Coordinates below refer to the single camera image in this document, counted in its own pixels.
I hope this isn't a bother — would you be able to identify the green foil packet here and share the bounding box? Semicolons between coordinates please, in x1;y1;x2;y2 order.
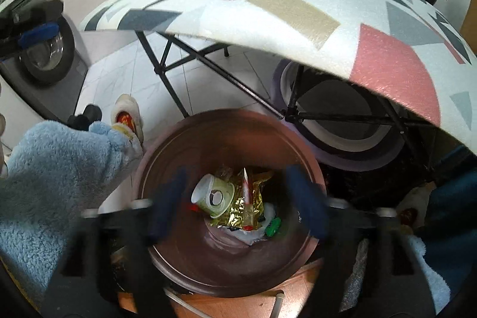
265;217;282;237

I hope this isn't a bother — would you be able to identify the gold foil packet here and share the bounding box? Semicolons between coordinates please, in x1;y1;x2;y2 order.
207;171;274;229

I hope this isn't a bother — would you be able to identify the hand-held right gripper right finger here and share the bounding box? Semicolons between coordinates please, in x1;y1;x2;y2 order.
285;165;422;318

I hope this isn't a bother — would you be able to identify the person's left leg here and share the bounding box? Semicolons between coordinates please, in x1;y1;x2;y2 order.
0;120;144;307

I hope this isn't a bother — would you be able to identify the black folding table frame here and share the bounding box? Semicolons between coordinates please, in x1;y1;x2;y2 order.
134;29;477;173

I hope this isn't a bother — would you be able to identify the wooden door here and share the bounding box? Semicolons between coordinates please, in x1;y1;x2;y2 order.
460;0;477;54

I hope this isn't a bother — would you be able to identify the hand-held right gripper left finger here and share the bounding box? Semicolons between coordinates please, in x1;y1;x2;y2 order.
48;167;189;318

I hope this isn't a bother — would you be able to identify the brown trash bin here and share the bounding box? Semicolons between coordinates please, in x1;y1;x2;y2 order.
136;109;329;298

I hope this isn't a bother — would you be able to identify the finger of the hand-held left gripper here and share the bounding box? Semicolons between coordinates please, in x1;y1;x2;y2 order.
18;21;61;48

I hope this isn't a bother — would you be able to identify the grey washing machine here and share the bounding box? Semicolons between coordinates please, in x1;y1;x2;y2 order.
0;0;92;121

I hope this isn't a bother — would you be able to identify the white cable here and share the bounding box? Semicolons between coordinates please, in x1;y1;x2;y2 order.
164;286;204;318

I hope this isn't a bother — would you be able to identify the green paper cup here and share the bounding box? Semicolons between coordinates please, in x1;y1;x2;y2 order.
191;173;236;219

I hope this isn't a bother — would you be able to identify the dark teal cloth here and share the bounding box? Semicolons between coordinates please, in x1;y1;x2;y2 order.
423;169;477;266

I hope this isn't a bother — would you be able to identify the purple round stool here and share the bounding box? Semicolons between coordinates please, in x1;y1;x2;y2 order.
274;59;405;170

